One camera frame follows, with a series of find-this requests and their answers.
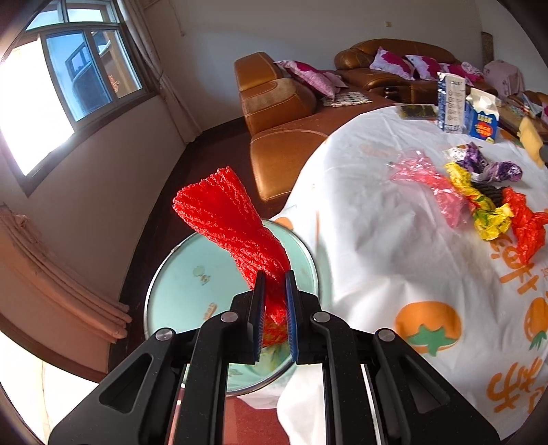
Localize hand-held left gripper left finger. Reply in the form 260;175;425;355
48;270;268;445

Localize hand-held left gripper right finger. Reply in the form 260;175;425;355
284;270;499;445

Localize mint green trash bin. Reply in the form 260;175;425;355
144;217;320;394

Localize red foam net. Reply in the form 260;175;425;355
172;166;294;347

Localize pink plastic bag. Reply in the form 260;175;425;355
389;155;471;229

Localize yellow wrapper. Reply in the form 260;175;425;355
444;162;484;202

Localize yellow printed plastic bag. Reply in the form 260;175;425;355
471;194;514;241

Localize black foam net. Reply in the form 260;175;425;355
471;182;508;206

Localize purple foil wrapper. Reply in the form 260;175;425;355
477;160;523;183
456;143;489;172

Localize red plastic bag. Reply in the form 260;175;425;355
501;187;548;265

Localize yellow block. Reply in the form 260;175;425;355
517;116;547;167

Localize white orange printed tablecloth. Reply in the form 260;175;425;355
237;105;548;445

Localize brown leather sofa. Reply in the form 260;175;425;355
233;38;499;204

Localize pink curtain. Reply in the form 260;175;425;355
122;0;202;144
0;203;133;343

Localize checked cloth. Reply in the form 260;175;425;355
322;90;373;107

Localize dark snack packet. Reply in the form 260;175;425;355
396;104;438;120

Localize pink floral pillow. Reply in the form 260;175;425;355
404;55;441;81
369;47;417;81
460;61;486;80
274;60;343;98
439;63;480;85

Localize tall white milk carton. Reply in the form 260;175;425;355
437;73;468;134

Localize blue milk carton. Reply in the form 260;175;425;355
464;88;502;143

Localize sliding glass window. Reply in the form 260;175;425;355
0;0;157;198

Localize dark wooden coffee table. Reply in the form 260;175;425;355
497;90;548;142

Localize pink cloth covered chair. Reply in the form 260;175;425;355
484;60;525;96

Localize wooden board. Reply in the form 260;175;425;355
480;32;495;71

